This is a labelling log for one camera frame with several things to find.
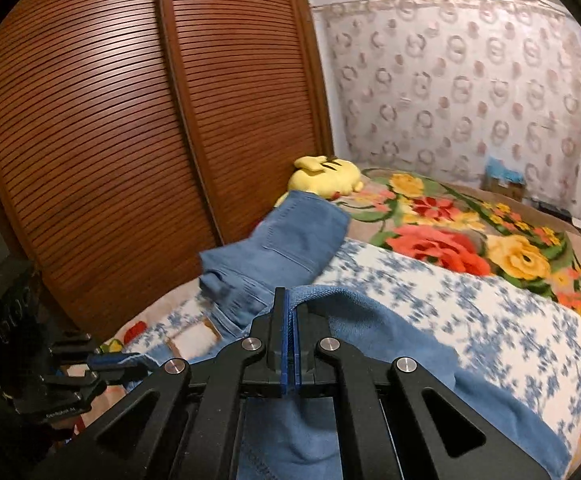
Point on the cardboard box with blue cloth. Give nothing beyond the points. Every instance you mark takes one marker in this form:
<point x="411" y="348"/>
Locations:
<point x="503" y="177"/>

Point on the yellow plush toy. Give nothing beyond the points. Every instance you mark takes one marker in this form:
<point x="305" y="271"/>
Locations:
<point x="325" y="175"/>

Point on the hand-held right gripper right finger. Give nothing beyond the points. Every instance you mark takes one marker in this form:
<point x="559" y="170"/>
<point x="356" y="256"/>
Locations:
<point x="298" y="350"/>

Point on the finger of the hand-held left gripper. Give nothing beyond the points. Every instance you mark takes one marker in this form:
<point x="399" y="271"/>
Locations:
<point x="120" y="375"/>
<point x="115" y="359"/>

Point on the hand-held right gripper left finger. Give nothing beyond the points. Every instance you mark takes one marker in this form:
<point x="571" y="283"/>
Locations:
<point x="283" y="345"/>

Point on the wooden louvred wardrobe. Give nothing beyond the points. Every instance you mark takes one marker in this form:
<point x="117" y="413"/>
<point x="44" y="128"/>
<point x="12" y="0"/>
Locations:
<point x="95" y="135"/>

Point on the floral blanket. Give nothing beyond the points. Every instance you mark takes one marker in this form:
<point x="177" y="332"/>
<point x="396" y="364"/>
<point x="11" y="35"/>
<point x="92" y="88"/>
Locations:
<point x="445" y="250"/>

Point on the blue denim pants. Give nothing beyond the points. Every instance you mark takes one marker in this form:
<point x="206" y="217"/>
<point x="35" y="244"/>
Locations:
<point x="410" y="360"/>

